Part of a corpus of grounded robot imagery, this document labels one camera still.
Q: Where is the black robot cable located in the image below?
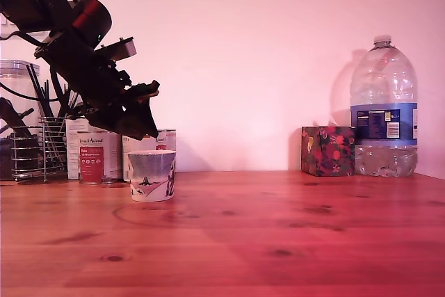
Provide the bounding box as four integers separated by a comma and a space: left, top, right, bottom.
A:
0, 82, 69, 104
0, 30, 49, 48

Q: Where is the clear glass jar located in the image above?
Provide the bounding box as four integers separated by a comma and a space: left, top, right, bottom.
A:
0, 59, 41, 182

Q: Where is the black kitchen utensil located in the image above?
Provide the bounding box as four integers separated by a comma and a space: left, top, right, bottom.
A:
0, 97, 36, 140
26, 63, 49, 120

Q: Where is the white printed coffee cup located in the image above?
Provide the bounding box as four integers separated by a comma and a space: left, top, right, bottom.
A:
127, 150, 177, 203

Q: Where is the floral tissue box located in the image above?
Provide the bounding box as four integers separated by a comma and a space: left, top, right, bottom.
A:
300, 115, 357, 177

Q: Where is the wire kitchen tool rack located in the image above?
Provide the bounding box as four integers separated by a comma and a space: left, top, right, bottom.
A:
10, 115, 70, 184

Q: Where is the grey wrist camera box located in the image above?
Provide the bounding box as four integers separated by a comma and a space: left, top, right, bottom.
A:
100, 36, 138, 62

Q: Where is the large clear water bottle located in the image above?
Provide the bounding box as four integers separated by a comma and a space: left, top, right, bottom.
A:
349, 35, 419, 178

